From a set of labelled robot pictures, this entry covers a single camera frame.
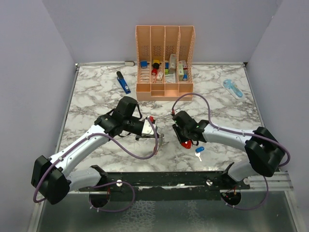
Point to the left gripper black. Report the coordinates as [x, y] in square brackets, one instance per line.
[140, 136]

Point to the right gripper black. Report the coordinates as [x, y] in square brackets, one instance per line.
[181, 138]

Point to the metal key holder red handle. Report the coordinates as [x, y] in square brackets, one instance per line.
[160, 141]

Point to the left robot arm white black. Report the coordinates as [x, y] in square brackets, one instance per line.
[104, 130]

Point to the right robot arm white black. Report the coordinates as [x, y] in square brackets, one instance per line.
[264, 154]

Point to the red key tag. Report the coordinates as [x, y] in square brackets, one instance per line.
[187, 145]

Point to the blue key tag with key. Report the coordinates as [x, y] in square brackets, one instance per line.
[198, 152]

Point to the blue cylinder in organizer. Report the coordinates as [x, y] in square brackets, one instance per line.
[185, 77]

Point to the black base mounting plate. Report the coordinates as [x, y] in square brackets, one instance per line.
[171, 186]

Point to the blue black stapler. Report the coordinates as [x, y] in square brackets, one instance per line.
[122, 82]

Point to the packaged blue toothbrush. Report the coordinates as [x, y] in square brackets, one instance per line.
[233, 89]

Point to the white red box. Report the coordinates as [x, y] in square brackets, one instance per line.
[182, 69]

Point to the tall grey box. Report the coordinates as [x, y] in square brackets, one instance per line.
[172, 64]

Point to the black red stamp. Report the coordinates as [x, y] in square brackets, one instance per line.
[155, 68]

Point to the blue cube in organizer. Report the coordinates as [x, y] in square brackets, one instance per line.
[144, 64]

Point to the peach desk organizer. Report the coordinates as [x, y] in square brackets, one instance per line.
[159, 42]

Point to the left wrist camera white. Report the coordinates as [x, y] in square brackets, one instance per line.
[147, 130]

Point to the white plug on rail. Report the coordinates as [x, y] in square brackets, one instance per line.
[129, 63]

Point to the aluminium frame rail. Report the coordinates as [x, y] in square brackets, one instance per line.
[265, 183]

